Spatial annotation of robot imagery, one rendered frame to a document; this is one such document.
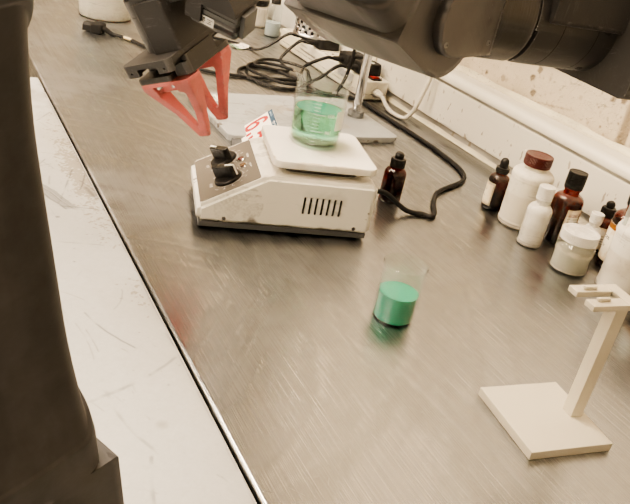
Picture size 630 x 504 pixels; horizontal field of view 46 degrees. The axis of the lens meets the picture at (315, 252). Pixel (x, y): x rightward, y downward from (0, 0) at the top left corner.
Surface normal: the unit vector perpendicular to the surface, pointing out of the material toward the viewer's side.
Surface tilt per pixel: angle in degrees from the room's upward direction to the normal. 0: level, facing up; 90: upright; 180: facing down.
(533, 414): 0
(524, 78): 90
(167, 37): 109
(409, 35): 90
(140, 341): 0
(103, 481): 90
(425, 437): 0
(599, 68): 89
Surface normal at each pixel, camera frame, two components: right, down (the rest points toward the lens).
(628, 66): -0.93, -0.01
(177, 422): 0.18, -0.87
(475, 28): 0.76, 0.42
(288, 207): 0.19, 0.48
